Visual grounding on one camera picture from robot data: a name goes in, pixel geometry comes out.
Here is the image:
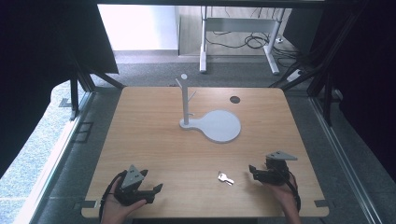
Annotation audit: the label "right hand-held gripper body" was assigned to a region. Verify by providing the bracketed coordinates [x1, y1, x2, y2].
[261, 150, 299, 187]

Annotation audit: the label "person's left hand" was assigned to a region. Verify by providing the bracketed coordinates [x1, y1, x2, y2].
[100, 178, 148, 220]

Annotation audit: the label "white metal desk frame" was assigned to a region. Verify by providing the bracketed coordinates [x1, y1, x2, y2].
[199, 6, 287, 76]

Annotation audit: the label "black curtain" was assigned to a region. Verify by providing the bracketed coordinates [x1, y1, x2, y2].
[0, 0, 120, 179]
[281, 0, 396, 183]

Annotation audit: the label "white power strip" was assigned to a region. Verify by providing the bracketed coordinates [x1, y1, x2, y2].
[285, 68, 305, 83]

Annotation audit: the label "person's right hand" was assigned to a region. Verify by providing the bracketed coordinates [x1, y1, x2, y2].
[263, 176, 301, 213]

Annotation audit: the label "silver key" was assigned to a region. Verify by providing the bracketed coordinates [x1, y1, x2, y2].
[217, 171, 235, 187]

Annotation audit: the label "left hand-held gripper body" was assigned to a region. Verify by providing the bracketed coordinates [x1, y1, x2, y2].
[114, 164, 156, 207]

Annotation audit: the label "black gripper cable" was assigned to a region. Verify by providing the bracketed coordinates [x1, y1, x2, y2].
[98, 170, 129, 222]
[281, 169, 303, 214]

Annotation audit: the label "black floor cables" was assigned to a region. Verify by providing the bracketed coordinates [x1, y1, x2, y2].
[205, 7, 302, 68]

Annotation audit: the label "white cabinet panel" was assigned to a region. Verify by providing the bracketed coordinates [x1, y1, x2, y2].
[97, 4, 180, 52]

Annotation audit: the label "black metal stand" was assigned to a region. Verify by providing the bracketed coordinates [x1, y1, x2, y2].
[269, 6, 367, 127]
[59, 52, 126, 121]

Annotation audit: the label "grey key stand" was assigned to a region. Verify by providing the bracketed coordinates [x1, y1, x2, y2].
[175, 73, 242, 145]

